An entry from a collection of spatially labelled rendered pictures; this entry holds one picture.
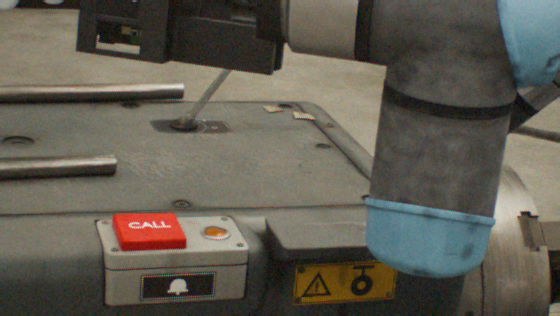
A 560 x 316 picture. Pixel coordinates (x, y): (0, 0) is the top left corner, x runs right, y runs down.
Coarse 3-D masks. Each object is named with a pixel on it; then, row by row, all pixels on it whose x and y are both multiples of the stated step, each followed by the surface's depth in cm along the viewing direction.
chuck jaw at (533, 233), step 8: (520, 216) 127; (520, 224) 127; (528, 224) 127; (536, 224) 128; (544, 224) 130; (552, 224) 130; (528, 232) 127; (536, 232) 127; (544, 232) 129; (552, 232) 130; (528, 240) 126; (536, 240) 127; (544, 240) 129; (552, 240) 129; (536, 248) 127; (552, 248) 129; (552, 256) 131; (552, 264) 134; (552, 272) 138
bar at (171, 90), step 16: (0, 96) 131; (16, 96) 131; (32, 96) 132; (48, 96) 133; (64, 96) 134; (80, 96) 134; (96, 96) 135; (112, 96) 136; (128, 96) 137; (144, 96) 138; (160, 96) 138; (176, 96) 139
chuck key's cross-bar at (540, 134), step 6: (522, 126) 119; (528, 126) 118; (516, 132) 120; (522, 132) 119; (528, 132) 117; (534, 132) 116; (540, 132) 114; (546, 132) 113; (552, 132) 112; (558, 132) 111; (534, 138) 117; (540, 138) 115; (546, 138) 113; (552, 138) 111; (558, 138) 110
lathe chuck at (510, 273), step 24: (504, 168) 133; (504, 192) 129; (528, 192) 130; (504, 216) 126; (528, 216) 128; (504, 240) 125; (504, 264) 124; (528, 264) 125; (504, 288) 124; (528, 288) 125; (504, 312) 124; (528, 312) 125
